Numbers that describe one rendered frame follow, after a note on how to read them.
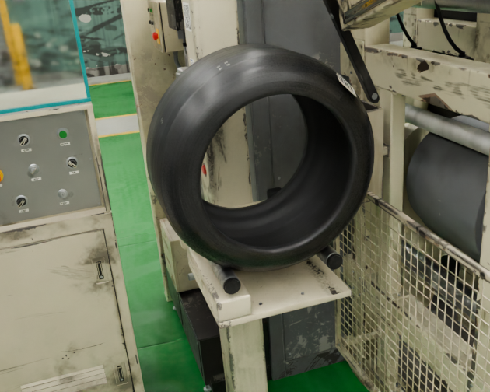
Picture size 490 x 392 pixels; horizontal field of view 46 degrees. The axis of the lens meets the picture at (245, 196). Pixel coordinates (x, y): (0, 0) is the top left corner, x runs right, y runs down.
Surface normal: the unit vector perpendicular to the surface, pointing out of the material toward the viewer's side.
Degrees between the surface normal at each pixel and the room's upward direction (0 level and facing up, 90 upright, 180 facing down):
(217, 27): 90
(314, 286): 0
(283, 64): 43
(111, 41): 90
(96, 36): 90
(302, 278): 0
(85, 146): 90
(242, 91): 80
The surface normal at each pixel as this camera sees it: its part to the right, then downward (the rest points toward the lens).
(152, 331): -0.08, -0.92
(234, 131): 0.30, 0.34
